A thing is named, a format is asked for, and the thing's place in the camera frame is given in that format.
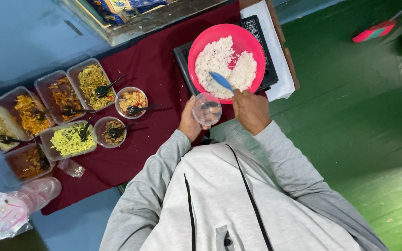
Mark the person's left hand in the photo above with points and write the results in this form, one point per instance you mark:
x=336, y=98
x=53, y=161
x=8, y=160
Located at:
x=187, y=122

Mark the person's right hand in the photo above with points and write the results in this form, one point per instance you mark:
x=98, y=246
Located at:
x=251, y=111

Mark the person's right fingers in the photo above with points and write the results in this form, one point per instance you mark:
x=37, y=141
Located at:
x=243, y=94

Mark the blue plastic spoon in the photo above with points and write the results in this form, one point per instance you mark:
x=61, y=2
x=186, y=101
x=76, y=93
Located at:
x=220, y=80

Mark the small clear round container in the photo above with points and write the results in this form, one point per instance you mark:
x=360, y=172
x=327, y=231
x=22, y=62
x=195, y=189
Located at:
x=201, y=101

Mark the black tabletop stove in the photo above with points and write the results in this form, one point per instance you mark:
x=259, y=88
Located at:
x=270, y=75

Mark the brown food pieces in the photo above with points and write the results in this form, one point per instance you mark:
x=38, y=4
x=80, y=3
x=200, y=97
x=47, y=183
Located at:
x=210, y=112

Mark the white cooked rice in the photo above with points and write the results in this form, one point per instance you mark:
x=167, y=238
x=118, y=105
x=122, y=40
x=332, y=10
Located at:
x=215, y=55

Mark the white cloth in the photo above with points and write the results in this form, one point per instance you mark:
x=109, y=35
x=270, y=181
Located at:
x=276, y=52

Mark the brown wooden board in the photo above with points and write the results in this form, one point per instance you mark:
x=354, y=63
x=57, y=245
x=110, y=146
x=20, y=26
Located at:
x=290, y=62

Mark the pink plastic bowl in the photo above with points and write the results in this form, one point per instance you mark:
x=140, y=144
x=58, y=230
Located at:
x=222, y=31

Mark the maroon tablecloth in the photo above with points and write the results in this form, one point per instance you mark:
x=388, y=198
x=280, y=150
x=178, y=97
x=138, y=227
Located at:
x=152, y=69

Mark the person's grey zip jacket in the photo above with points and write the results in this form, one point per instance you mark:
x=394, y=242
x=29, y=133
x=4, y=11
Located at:
x=222, y=195

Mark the clear round bowl mixed food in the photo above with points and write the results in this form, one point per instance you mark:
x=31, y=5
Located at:
x=131, y=97

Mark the wooden box with patterned cloth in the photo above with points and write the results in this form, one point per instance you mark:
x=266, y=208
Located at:
x=134, y=21

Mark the clear round bowl brown food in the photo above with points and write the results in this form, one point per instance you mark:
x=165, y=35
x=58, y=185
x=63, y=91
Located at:
x=105, y=136

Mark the red and green broom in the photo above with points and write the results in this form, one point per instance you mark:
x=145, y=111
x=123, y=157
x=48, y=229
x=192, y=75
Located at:
x=373, y=32

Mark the clear tub of yellow noodles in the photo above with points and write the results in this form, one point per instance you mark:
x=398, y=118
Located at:
x=91, y=78

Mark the clear tub of orange-brown food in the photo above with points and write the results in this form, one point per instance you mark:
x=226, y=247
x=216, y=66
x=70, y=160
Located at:
x=59, y=90

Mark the clear tub of yellow-green rice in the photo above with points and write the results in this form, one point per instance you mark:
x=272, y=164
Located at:
x=65, y=141

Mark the small crumpled clear plastic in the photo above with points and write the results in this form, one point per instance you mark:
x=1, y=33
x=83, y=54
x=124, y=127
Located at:
x=71, y=168

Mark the clear tub of orange noodles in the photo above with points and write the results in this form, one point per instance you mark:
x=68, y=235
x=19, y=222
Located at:
x=26, y=106

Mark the stack of clear plastic containers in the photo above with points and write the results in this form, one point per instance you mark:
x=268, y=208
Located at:
x=40, y=191

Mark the clear tub of dark-brown food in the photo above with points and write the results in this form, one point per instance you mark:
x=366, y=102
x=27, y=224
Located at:
x=24, y=164

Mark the clear plastic bag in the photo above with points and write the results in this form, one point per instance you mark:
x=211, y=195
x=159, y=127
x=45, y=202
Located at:
x=2, y=214

